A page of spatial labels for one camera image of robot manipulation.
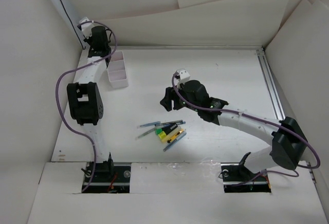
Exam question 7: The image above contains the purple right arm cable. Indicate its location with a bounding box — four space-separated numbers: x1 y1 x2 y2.
171 71 322 189

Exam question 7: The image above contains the grey clear pen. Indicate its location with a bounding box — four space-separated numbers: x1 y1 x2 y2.
135 127 157 140

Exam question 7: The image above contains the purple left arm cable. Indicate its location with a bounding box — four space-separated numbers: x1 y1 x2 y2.
55 20 118 193

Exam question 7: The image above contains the yellow highlighter marker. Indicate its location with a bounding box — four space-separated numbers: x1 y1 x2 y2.
158 126 181 143

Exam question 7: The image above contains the aluminium rail right side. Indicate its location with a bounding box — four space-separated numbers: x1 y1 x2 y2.
253 48 285 122

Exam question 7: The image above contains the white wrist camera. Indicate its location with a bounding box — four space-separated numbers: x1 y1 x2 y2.
78 17 94 39
174 68 190 84

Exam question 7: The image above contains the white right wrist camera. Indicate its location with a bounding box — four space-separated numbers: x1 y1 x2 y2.
174 68 190 84

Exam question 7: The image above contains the black marker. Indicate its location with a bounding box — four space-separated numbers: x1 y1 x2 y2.
162 123 178 135

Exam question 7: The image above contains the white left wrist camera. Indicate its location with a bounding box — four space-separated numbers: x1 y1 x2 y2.
78 17 94 39

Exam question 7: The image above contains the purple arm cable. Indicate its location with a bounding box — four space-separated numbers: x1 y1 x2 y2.
171 71 322 189
55 20 118 193

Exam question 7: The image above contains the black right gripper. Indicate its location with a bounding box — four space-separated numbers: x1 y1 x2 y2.
160 81 200 112

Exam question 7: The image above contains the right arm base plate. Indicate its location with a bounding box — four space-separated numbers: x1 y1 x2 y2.
218 163 271 193

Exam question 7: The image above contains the white divided organizer container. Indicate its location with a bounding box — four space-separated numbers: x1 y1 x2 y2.
107 51 129 89

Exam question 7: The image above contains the black thin pen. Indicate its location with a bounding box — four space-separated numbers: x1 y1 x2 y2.
155 120 186 127

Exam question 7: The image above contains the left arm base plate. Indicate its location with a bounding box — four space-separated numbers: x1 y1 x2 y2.
82 162 131 194

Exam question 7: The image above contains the yellow black pen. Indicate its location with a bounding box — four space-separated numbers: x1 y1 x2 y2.
167 129 186 144

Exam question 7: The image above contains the blue grey pen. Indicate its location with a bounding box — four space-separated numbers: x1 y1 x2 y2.
163 131 187 152

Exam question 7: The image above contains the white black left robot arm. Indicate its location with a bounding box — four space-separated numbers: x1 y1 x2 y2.
67 26 115 181

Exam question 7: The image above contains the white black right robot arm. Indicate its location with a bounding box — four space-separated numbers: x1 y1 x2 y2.
160 80 311 182

